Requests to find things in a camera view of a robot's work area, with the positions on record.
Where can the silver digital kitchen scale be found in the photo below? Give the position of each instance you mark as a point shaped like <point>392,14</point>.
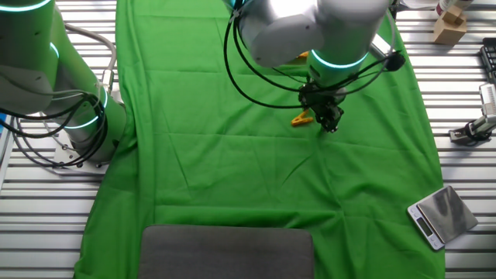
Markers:
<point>445,215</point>

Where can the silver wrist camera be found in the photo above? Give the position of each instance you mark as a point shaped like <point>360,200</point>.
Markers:
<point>381,46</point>

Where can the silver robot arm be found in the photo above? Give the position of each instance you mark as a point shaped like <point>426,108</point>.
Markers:
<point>294,27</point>

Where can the yellow wicker basket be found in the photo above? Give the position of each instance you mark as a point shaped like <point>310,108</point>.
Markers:
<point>303,58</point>

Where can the wooden block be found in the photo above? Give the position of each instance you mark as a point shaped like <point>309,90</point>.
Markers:
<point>449,31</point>

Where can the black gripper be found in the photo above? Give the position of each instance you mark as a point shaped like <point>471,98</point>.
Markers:
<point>321,102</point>

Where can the black keyboard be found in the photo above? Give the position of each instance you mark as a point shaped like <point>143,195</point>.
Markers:
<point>490,58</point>

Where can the grey cushion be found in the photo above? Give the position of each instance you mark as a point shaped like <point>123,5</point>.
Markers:
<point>224,252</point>

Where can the green cloth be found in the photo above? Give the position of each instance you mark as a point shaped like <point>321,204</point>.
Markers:
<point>232,162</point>

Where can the yellow plastic clamp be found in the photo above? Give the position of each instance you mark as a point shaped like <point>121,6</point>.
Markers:
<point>300,121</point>

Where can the silver ribbed camera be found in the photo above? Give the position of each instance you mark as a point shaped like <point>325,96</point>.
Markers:
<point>489,98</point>

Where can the silver base mounting plate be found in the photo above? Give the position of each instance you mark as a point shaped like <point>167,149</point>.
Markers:
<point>62,157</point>

